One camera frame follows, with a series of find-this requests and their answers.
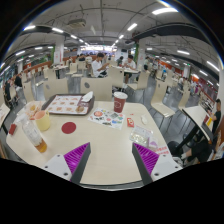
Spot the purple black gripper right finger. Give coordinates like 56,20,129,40
132,143,182,185

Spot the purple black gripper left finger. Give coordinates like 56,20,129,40
43,143,91,185

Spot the clear plastic wrapper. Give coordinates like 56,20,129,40
129,126,153,146

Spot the red round coaster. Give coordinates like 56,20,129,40
61,122,76,134

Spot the small red packet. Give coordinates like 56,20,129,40
127,118,134,127

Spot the person in black at right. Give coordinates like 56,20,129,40
179,99,221,166

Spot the yellow plastic mug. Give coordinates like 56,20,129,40
35,110,50,131

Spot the colourful paper flyer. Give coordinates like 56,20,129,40
88,108,125,130

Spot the clear bottle with amber drink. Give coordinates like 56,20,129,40
16,113,47,153

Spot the brown food tray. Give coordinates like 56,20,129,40
42,94,94,116

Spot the beige chair at right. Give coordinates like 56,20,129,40
151,80,175,119

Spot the neighbouring table at right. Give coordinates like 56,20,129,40
174,106,213,153

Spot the small red box at left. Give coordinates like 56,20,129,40
9,123,17,135

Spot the white crumpled napkin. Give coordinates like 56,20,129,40
81,91,93,102

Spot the red paper cup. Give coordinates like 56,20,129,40
114,92,128,113

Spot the beige chair left of table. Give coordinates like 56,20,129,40
43,78,68,99

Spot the beige chair behind table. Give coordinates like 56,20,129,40
80,77,112,101

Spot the man in white shirt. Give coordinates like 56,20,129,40
92,53,108,78

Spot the seated person facing camera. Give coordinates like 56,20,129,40
122,55,136,83

